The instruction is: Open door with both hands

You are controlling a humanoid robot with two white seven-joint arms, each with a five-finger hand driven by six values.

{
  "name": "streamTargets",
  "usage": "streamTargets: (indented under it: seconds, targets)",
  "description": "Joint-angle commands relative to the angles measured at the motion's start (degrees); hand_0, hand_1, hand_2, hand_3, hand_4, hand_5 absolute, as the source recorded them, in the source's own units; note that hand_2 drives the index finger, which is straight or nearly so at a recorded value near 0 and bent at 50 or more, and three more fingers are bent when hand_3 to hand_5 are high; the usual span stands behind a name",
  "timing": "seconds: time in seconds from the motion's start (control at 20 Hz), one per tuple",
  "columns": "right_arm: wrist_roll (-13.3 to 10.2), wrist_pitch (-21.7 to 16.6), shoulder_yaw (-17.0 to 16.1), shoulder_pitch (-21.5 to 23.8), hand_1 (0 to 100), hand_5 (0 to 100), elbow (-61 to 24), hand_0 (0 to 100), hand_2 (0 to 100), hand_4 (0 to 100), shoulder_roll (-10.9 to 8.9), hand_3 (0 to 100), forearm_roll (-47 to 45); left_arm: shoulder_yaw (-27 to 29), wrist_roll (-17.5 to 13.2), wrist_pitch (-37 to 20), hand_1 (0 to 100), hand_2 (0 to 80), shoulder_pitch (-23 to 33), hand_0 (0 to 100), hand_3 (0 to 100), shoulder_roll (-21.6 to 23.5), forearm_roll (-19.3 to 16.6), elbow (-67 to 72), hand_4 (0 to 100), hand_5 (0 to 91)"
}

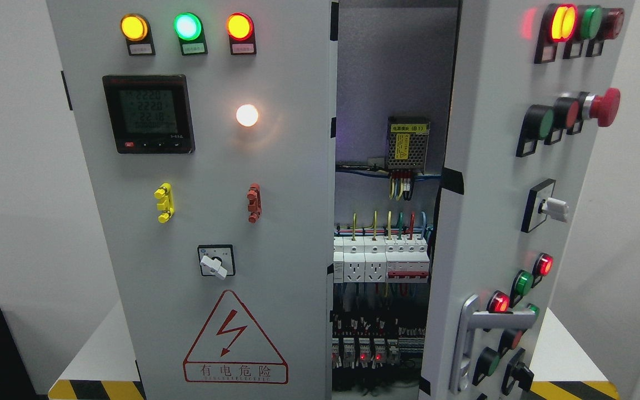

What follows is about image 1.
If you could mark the red emergency stop button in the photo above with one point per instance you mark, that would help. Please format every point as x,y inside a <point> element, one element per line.
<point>602,107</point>

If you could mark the white glowing indicator light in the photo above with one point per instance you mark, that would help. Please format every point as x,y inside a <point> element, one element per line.
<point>247,115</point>

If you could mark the yellow indicator light left door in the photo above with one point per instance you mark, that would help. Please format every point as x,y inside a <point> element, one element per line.
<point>134,27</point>

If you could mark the red indicator light left door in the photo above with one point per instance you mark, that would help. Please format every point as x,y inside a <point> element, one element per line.
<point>239,26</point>

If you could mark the lower relay terminal row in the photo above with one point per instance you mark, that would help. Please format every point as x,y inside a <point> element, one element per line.
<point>374,341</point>

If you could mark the red electric hazard warning sticker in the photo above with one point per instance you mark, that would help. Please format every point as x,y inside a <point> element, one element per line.
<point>233,348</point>

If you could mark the black digital power meter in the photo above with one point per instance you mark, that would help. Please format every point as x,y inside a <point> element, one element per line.
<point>149,114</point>

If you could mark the white rotary selector switch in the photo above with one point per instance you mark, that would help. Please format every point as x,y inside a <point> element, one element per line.
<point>216,260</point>

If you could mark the grey cabinet door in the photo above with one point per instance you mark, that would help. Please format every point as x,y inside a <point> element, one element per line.
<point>514,122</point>
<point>285,70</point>

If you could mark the silver door handle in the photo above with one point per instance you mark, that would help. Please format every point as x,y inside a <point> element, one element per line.
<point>472,318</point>

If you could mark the red terminal connector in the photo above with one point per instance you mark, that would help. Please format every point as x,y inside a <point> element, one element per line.
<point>254,203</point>

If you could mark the yellow terminal connector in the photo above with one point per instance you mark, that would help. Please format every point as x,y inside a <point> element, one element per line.
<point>165,203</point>

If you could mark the metal mesh power supply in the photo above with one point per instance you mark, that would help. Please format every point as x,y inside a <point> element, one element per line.
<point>407,142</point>

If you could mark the green indicator light left door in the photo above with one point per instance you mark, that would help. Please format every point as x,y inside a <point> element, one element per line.
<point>187,26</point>

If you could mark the white rotary switch right door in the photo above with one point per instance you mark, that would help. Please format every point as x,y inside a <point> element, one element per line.
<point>541,204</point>

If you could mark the white socket breaker row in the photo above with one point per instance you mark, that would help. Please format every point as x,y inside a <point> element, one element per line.
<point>381,259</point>

